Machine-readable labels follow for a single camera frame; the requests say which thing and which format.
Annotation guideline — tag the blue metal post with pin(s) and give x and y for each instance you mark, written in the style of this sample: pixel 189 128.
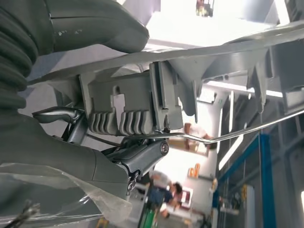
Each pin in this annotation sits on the blue metal post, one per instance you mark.
pixel 267 182

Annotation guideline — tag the ceiling light strip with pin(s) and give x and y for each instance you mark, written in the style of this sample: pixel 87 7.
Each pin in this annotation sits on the ceiling light strip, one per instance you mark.
pixel 237 88
pixel 231 152

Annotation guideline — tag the clear plastic wrap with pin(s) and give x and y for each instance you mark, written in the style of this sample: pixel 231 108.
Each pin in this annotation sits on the clear plastic wrap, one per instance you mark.
pixel 106 204

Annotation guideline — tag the person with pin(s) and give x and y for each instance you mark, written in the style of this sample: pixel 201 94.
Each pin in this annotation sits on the person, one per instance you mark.
pixel 164 181

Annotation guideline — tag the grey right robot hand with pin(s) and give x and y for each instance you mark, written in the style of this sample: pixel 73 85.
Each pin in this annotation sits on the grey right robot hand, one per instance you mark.
pixel 59 151

